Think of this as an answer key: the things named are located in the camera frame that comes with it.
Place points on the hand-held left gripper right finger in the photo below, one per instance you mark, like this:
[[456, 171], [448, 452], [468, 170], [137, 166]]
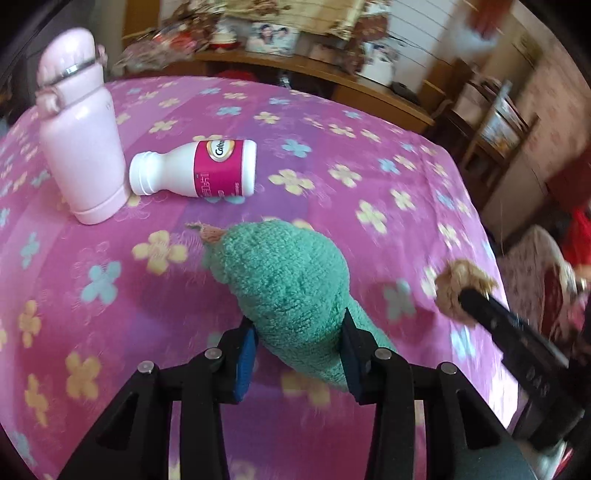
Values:
[[353, 364]]

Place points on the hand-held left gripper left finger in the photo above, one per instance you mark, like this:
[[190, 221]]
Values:
[[244, 364]]

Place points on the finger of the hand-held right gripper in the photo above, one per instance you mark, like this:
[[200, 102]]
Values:
[[512, 325]]

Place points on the tan fuzzy toy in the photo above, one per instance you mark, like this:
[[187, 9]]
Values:
[[461, 286]]

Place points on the green knitted plush toy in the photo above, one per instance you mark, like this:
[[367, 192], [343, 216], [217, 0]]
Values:
[[291, 286]]

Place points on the floral covered armchair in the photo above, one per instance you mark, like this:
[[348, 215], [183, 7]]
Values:
[[531, 277]]

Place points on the red plastic bag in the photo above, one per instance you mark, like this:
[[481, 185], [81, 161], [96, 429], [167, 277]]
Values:
[[579, 235]]

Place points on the pink floral bed sheet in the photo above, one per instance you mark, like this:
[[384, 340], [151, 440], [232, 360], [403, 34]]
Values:
[[161, 286]]

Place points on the wooden shelf rack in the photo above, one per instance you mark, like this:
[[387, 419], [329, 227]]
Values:
[[489, 124]]

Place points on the white bottle with red label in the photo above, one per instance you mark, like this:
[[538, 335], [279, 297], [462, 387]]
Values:
[[194, 168]]

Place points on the black flat case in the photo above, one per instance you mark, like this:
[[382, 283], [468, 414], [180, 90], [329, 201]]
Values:
[[405, 90]]

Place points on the pink water bottle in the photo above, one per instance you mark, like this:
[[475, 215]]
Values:
[[83, 152]]

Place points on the wooden headboard shelf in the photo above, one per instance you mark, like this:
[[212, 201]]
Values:
[[323, 83]]

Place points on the white wedding photo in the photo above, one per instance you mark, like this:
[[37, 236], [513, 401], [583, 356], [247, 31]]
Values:
[[377, 67]]

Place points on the framed couple photo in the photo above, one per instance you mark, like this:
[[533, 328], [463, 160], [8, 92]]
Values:
[[270, 38]]

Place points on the pile of plastic bags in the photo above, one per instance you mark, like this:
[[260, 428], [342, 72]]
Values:
[[175, 44]]

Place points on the dark red floral cloth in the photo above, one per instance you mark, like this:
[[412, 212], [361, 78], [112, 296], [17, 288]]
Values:
[[369, 27]]

